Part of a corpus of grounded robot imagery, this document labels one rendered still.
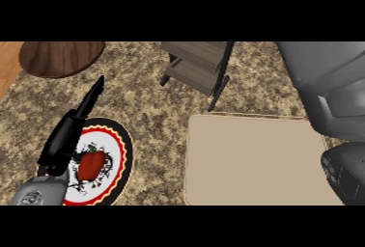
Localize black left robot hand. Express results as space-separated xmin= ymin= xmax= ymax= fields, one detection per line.
xmin=35 ymin=75 xmax=105 ymax=177

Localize beige rectangular tray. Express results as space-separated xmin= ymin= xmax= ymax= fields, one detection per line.
xmin=182 ymin=114 xmax=344 ymax=206

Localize round patterned plate, black rim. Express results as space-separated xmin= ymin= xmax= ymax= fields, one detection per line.
xmin=35 ymin=117 xmax=136 ymax=206

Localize round dark wooden board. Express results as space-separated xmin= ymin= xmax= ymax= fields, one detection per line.
xmin=18 ymin=41 xmax=106 ymax=79

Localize orange wooden surface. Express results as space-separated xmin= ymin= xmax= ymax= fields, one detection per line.
xmin=0 ymin=41 xmax=25 ymax=98

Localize wooden tiered basket, black frame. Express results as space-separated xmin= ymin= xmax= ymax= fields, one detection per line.
xmin=158 ymin=41 xmax=236 ymax=113

